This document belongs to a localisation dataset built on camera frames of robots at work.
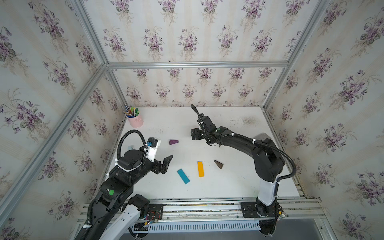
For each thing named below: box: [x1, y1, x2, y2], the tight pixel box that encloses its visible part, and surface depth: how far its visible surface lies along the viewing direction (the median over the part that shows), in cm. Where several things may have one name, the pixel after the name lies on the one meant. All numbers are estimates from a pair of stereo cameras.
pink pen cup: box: [125, 113, 144, 129], surface depth 108 cm
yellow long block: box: [197, 161, 205, 178], surface depth 90 cm
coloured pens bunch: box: [123, 104, 140, 118], surface depth 105 cm
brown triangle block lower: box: [213, 159, 224, 170], surface depth 90 cm
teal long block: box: [177, 168, 190, 185], surface depth 86 cm
